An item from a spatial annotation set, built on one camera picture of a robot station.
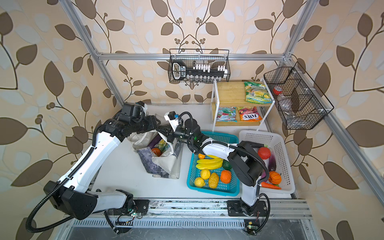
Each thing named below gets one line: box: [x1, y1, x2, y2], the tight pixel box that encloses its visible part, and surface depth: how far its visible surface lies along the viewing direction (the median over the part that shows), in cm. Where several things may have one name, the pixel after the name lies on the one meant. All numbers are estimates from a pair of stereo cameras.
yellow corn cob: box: [208, 172, 219, 189], surface depth 80 cm
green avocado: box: [222, 159, 232, 171], surface depth 84 cm
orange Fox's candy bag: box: [239, 106, 263, 122], surface depth 92 cm
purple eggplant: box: [147, 133, 163, 150], surface depth 96 cm
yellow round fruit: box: [194, 177, 205, 188], surface depth 80 cm
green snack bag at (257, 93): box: [244, 81, 273, 105], surface depth 77 cm
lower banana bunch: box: [196, 155, 224, 170], surface depth 88 cm
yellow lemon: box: [200, 169, 211, 180], surface depth 83 cm
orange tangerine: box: [220, 170, 232, 184], surface depth 81 cm
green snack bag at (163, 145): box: [154, 139, 171, 153], surface depth 90 cm
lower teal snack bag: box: [216, 106, 238, 123], surface depth 91 cm
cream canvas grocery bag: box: [128, 131, 184, 179], surface depth 76 cm
